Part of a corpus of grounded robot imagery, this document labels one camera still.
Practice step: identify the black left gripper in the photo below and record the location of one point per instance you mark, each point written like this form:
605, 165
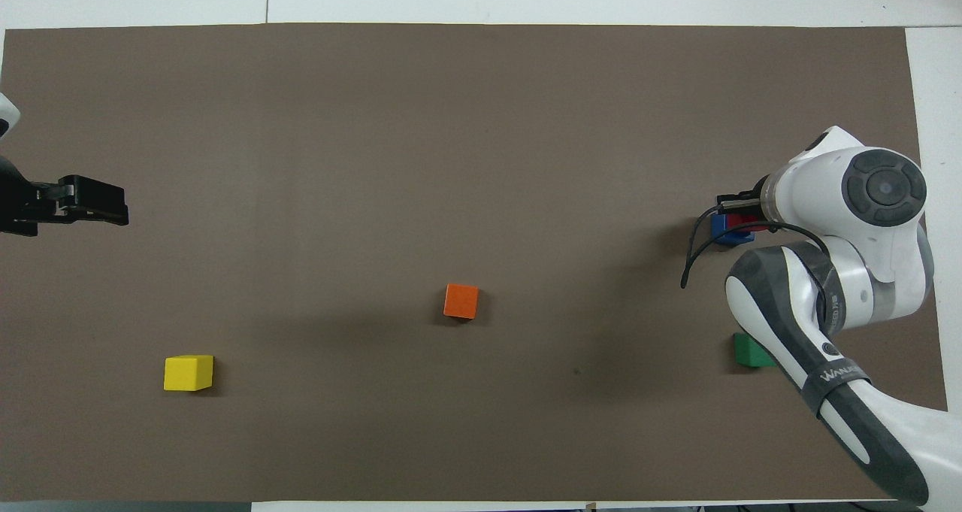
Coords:
16, 196

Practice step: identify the red wooden block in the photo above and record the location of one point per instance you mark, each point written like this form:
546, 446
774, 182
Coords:
745, 219

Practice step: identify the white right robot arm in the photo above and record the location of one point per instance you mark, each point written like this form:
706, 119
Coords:
849, 271

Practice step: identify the blue wooden block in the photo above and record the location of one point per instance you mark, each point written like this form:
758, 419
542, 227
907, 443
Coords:
719, 230

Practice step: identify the green wooden block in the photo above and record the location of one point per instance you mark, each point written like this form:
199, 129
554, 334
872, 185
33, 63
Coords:
748, 350

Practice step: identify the yellow wooden block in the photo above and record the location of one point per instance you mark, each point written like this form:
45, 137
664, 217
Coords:
188, 373

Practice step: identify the orange wooden block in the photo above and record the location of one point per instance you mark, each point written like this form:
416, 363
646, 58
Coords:
461, 301

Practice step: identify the brown table mat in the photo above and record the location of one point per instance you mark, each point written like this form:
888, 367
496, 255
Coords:
481, 121

